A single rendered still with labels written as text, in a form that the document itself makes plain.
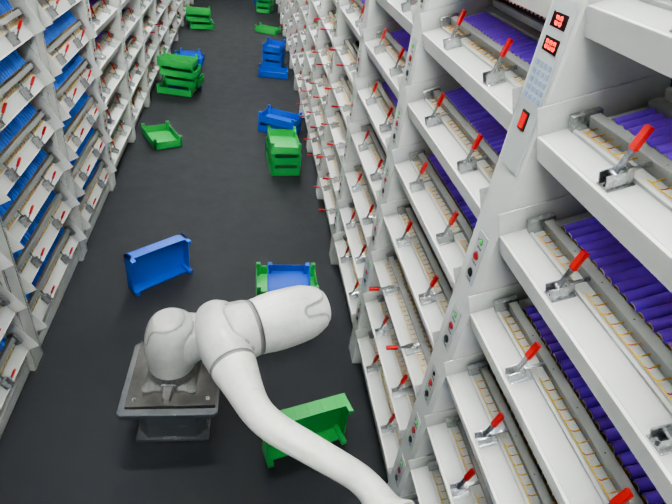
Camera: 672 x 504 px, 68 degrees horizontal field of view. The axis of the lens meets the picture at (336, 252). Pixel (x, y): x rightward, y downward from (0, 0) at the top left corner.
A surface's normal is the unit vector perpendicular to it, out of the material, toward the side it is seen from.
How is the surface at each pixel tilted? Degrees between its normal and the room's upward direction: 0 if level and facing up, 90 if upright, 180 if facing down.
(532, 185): 90
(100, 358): 0
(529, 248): 21
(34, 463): 0
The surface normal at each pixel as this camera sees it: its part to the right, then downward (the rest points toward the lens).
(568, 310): -0.23, -0.76
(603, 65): 0.14, 0.59
